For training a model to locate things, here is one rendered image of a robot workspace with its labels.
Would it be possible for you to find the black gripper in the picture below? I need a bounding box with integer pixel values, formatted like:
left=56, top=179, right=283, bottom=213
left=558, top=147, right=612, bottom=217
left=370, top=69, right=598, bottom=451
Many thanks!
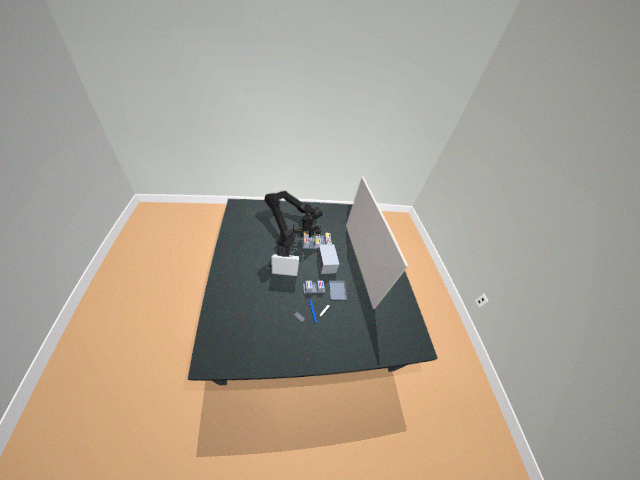
left=293, top=223, right=321, bottom=237

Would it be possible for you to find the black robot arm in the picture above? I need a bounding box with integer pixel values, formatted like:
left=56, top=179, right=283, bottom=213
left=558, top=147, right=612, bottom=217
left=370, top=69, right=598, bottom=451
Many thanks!
left=264, top=191, right=323, bottom=257

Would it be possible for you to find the white flat panel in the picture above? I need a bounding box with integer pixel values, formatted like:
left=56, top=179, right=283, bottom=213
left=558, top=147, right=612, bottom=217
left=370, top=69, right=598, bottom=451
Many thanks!
left=346, top=177, right=408, bottom=309

